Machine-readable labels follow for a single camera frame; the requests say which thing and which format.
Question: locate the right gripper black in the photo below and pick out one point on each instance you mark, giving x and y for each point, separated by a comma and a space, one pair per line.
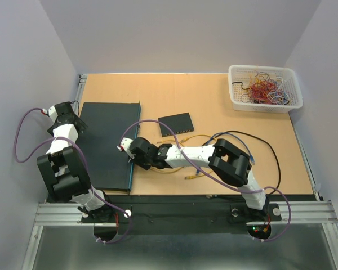
134, 160

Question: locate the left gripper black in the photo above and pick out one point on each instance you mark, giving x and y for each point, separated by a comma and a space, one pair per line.
83, 125

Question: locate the large rack network switch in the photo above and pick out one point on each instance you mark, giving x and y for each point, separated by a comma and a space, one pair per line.
109, 169

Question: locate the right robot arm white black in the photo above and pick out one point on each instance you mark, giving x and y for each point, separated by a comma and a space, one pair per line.
226, 160

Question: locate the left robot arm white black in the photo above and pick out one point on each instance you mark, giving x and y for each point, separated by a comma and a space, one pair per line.
62, 169

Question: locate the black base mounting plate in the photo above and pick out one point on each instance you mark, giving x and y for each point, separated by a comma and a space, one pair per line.
188, 214

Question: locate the white plastic basket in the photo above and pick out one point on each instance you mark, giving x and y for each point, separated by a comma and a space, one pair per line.
264, 89

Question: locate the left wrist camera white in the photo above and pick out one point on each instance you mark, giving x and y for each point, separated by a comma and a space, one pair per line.
51, 113

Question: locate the small black network switch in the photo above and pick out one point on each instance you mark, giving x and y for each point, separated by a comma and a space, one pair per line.
179, 123

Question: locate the aluminium frame rail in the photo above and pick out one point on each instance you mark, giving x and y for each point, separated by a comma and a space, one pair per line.
278, 162

